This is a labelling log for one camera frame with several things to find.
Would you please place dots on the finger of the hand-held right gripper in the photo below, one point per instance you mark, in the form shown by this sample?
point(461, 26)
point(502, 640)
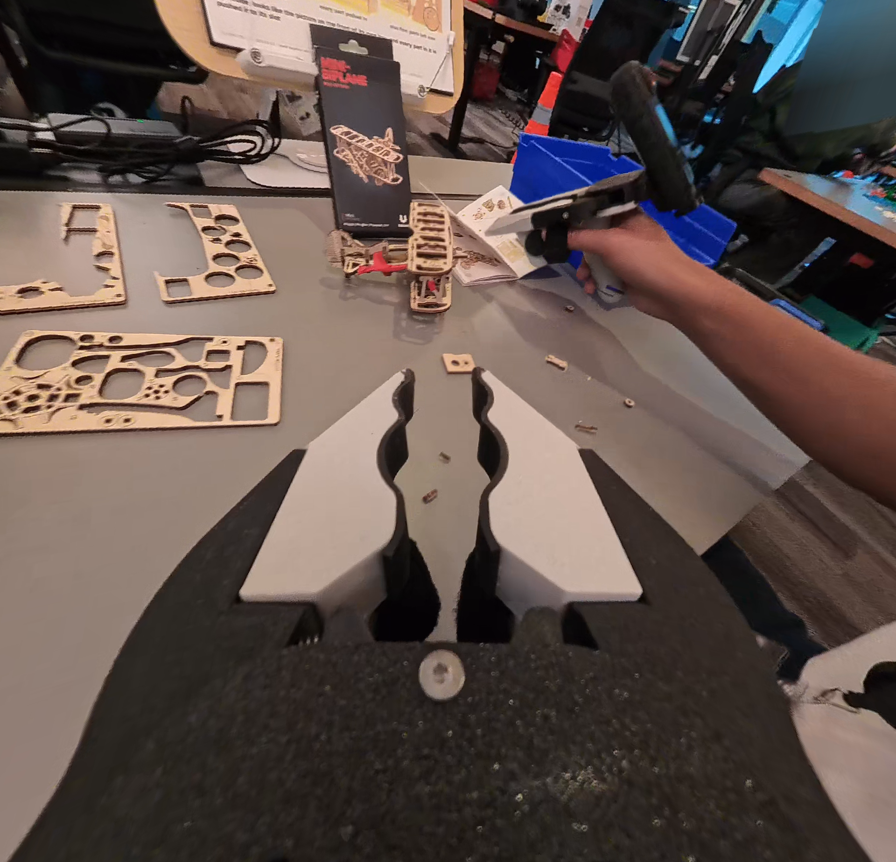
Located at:
point(602, 186)
point(518, 219)

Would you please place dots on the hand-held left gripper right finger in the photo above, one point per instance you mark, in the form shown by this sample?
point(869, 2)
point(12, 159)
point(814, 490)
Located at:
point(553, 519)

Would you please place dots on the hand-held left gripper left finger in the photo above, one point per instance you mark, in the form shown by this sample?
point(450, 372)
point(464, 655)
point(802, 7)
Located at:
point(322, 519)

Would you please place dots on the person's right forearm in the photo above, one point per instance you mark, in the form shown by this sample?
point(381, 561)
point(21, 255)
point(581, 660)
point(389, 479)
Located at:
point(791, 372)

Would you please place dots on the grey desk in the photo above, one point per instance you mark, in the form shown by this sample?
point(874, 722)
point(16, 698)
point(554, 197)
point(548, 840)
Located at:
point(175, 526)

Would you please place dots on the person's right hand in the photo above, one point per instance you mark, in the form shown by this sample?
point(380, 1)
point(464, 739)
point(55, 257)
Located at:
point(644, 260)

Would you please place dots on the instruction booklet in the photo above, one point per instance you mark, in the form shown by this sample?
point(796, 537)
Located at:
point(490, 253)

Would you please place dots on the blue plastic bin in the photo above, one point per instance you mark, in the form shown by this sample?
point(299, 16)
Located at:
point(560, 169)

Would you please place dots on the orange traffic cone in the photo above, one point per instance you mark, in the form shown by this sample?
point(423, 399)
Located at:
point(546, 113)

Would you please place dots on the wooden biplane model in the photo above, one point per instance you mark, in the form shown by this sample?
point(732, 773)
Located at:
point(427, 246)

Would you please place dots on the black mesh chair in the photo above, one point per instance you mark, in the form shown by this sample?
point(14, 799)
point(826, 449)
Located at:
point(616, 36)

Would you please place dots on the square wooden piece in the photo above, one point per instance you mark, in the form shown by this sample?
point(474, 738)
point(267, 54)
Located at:
point(458, 363)

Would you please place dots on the black biplane kit box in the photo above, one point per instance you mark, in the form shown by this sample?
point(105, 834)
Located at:
point(364, 162)

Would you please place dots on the wooden table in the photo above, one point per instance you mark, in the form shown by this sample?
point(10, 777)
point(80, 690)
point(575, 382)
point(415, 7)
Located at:
point(518, 25)
point(826, 197)

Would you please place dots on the large wooden cutout sheet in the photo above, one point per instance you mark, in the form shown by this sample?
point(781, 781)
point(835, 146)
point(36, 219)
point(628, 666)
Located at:
point(175, 421)

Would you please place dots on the person's dark pants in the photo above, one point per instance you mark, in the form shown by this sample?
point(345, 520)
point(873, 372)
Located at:
point(756, 596)

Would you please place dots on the white stand base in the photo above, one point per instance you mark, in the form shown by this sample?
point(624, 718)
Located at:
point(294, 169)

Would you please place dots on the wooden sheet with round holes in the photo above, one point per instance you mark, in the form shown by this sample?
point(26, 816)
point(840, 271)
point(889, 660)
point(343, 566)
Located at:
point(266, 286)

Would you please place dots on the green plastic container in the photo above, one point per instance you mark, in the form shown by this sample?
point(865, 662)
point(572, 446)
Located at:
point(840, 326)

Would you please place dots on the printed instruction paper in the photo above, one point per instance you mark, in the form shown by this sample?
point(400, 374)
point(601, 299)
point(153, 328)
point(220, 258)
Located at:
point(280, 8)

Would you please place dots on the wooden sheet with rectangular cutouts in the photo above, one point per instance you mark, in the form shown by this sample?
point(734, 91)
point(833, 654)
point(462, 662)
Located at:
point(115, 267)

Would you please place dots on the wooden clipboard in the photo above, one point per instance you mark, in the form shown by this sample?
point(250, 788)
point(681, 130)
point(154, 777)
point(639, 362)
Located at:
point(182, 36)

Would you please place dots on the person's white shirt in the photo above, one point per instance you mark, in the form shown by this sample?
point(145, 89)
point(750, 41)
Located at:
point(854, 771)

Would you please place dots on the black power adapter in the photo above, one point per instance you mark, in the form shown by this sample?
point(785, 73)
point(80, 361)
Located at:
point(112, 128)

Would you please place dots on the black office chair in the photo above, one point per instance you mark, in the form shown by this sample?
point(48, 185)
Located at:
point(84, 22)

